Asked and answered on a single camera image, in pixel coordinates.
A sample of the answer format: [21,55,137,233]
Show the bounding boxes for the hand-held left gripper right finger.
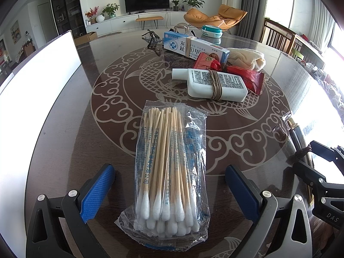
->
[225,165,313,258]

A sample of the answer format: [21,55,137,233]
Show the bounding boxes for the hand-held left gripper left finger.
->
[25,164,115,258]

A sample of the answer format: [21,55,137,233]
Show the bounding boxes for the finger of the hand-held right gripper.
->
[293,161,344,194]
[309,140,344,164]

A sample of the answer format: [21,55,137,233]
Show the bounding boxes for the dark glass bottle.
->
[282,111,315,172]

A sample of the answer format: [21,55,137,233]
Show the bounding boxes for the cotton swab packet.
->
[114,100,210,248]

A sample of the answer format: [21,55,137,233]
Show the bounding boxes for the cream knitted cloth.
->
[228,48,266,72]

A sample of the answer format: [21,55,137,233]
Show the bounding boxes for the cluttered side table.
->
[294,34,344,100]

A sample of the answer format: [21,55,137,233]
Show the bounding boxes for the red snack packet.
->
[223,64,266,95]
[193,52,223,72]

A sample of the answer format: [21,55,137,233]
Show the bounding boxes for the white plastic bottle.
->
[172,68,248,103]

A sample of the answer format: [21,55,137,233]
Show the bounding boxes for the wooden chair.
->
[259,17,296,55]

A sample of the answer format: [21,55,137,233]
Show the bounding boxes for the open cardboard box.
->
[74,32,98,46]

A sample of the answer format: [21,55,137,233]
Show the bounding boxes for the blue white ointment box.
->
[163,31,231,63]

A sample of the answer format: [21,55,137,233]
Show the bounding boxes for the grey curtain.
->
[242,0,265,41]

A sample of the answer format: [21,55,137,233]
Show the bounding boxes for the teal white round box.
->
[201,25,223,37]

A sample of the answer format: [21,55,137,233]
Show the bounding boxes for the white television cabinet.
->
[85,11,189,34]

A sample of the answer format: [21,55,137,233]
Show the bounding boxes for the red flower vase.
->
[84,7,99,24]

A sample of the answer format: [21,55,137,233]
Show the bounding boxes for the white door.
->
[36,2,51,43]

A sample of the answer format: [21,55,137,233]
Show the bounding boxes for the orange lounge chair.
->
[184,5,248,31]

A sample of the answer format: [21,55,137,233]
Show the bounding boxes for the wooden bench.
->
[136,16,164,30]

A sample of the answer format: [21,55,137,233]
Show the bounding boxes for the green potted plant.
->
[101,3,120,19]

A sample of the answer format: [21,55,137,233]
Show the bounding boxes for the dark glass display cabinet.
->
[50,0,86,37]

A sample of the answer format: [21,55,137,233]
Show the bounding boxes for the black flat television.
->
[124,0,170,13]

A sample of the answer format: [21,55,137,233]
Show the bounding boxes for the large leafy potted plant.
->
[182,0,205,8]

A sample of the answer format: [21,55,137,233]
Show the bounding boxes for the wall painting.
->
[10,20,20,41]

